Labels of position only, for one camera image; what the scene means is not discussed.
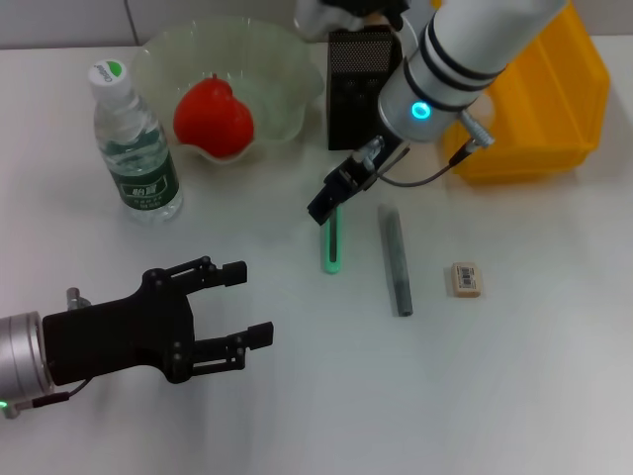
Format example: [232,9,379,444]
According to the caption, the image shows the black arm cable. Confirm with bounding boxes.
[0,378,94,421]
[373,108,497,188]

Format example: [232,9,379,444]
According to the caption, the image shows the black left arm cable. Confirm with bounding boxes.
[0,378,94,421]

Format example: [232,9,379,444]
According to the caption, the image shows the red-orange toy orange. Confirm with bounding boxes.
[172,72,256,159]

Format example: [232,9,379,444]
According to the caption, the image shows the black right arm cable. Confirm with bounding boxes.
[373,108,497,188]

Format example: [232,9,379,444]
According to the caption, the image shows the translucent wavy fruit plate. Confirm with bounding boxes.
[129,15,325,168]

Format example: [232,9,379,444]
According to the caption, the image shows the black mesh pen holder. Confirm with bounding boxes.
[325,27,407,151]

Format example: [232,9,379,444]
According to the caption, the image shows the grey pen tube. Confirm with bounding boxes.
[378,203,414,318]

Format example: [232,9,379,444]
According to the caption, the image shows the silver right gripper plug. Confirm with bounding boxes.
[360,136,386,172]

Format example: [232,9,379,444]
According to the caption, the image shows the beige eraser with barcode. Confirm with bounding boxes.
[450,261,484,298]

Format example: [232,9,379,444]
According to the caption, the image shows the yellow plastic bin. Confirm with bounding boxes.
[429,0,610,187]

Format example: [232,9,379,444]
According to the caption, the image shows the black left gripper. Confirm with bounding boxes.
[42,255,275,387]

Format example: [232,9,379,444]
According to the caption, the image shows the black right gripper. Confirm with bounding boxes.
[306,136,412,227]

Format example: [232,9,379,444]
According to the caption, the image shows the clear green-label water bottle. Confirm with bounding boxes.
[87,57,184,227]

